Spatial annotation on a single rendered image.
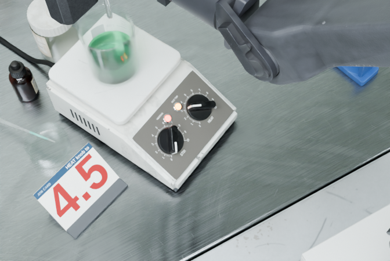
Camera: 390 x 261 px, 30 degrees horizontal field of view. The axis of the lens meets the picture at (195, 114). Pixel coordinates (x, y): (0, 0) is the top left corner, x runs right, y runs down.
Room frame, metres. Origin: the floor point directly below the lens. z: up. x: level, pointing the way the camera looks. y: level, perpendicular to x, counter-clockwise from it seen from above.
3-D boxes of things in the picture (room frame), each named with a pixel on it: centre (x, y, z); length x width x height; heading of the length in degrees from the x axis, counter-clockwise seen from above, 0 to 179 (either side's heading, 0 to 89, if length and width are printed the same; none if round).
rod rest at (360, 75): (0.54, -0.20, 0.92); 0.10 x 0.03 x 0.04; 38
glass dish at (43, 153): (0.44, 0.19, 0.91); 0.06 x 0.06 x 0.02
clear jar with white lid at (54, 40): (0.59, 0.17, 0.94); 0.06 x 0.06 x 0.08
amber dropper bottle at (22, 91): (0.53, 0.22, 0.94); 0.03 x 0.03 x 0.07
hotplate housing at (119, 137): (0.48, 0.07, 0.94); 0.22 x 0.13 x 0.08; 49
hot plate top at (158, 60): (0.50, 0.09, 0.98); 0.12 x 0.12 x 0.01; 49
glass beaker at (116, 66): (0.49, 0.09, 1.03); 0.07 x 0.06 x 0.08; 72
